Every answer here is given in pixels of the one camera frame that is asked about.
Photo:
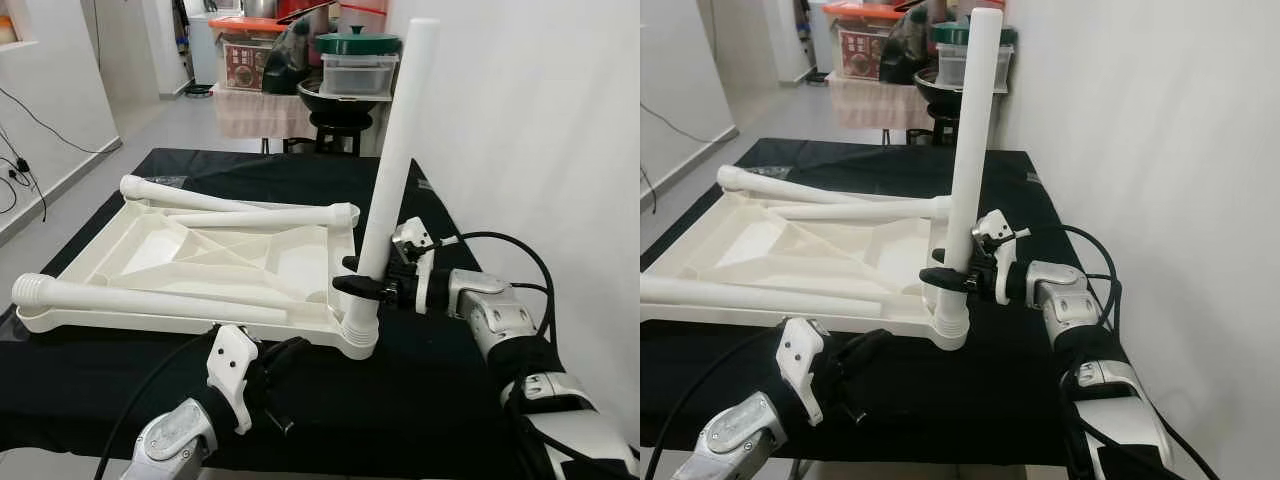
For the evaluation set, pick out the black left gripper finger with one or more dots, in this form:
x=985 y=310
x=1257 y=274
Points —
x=868 y=346
x=292 y=350

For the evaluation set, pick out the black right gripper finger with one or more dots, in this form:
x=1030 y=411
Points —
x=948 y=281
x=362 y=290
x=355 y=264
x=941 y=255

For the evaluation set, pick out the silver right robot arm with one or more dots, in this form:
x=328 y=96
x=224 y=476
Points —
x=490 y=310
x=1065 y=295

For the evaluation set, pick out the white plastic children table top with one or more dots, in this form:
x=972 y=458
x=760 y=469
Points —
x=900 y=260
x=300 y=265

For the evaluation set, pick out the black tablecloth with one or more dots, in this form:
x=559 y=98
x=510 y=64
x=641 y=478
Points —
x=400 y=400
x=950 y=400

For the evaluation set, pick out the beige cloth covered side table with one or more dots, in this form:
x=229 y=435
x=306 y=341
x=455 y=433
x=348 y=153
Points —
x=875 y=100
x=260 y=112

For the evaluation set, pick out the clear container green lid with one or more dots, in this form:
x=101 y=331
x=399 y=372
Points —
x=358 y=75
x=948 y=68

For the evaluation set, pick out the black bag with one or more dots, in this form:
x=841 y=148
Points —
x=290 y=65
x=905 y=55

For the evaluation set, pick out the orange lid storage box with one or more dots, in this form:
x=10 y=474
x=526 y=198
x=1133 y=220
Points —
x=240 y=65
x=860 y=55

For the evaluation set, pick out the black power adapter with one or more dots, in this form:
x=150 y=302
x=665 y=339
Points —
x=18 y=171

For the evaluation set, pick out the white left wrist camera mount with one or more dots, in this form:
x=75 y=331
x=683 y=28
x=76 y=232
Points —
x=800 y=360
x=230 y=365

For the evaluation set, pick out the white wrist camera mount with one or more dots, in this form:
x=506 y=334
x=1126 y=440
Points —
x=410 y=240
x=990 y=228
x=800 y=360
x=230 y=365

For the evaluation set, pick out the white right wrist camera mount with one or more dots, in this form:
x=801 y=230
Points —
x=410 y=240
x=990 y=228

